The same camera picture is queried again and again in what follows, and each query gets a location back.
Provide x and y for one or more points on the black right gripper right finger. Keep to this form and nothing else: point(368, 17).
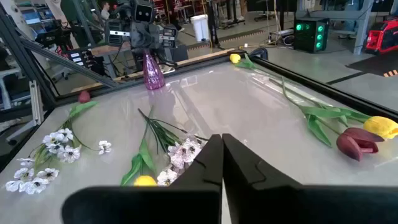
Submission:
point(280, 202)

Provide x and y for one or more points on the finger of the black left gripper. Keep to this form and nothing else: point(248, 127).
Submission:
point(138, 35)
point(151, 35)

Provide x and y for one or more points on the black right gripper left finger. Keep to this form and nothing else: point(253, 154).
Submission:
point(186, 202)

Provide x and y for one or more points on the yellow artificial tulip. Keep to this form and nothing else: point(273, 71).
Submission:
point(235, 58)
point(381, 126)
point(144, 181)

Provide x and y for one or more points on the pinkish white flower spray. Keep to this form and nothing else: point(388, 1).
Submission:
point(186, 151)

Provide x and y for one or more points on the white veined flower spray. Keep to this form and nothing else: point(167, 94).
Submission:
point(68, 154)

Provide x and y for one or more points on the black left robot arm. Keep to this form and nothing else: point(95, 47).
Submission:
point(172, 53)

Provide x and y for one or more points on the purple glass vase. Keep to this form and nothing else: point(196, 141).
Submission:
point(153, 74)

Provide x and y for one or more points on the person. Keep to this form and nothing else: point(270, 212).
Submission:
point(105, 12)

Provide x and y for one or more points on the white waste bin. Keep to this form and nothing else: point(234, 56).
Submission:
point(200, 28)

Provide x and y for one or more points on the silver aluminium extrusion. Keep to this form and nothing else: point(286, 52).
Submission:
point(36, 102)

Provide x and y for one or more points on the black table clamp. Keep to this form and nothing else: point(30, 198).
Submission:
point(259, 53)

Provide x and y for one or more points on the black computer green fans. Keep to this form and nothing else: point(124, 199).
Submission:
point(311, 34)

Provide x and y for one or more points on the black mat hazard stripes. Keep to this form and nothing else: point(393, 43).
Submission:
point(373, 65)

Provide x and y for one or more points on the grey steel pillar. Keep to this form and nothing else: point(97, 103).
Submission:
point(363, 28)

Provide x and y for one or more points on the red machine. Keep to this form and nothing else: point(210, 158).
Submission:
point(384, 37)

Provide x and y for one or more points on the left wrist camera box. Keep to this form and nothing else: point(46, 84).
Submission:
point(144, 12)

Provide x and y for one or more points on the black aluminium table frame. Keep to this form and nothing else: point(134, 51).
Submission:
point(342, 92)

